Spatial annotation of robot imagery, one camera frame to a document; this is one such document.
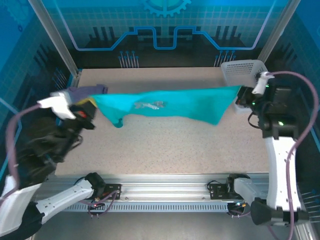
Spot teal t-shirt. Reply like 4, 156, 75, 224
89, 85, 243, 130

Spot folded purple t-shirt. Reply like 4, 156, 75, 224
66, 84, 109, 103

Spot white perforated plastic basket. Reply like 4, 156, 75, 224
219, 59, 269, 115

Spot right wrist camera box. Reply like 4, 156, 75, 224
251, 71, 271, 95

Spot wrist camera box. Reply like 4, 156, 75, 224
251, 71, 271, 95
36, 90, 77, 120

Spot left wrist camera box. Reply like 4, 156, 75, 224
36, 90, 77, 120

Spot aluminium frame post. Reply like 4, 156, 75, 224
256, 0, 302, 63
26, 0, 83, 77

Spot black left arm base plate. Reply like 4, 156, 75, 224
94, 183, 123, 201

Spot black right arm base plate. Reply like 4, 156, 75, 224
207, 183, 241, 201

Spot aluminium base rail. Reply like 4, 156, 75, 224
37, 173, 300, 202

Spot slotted grey cable duct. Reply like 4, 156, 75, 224
62, 201, 230, 213

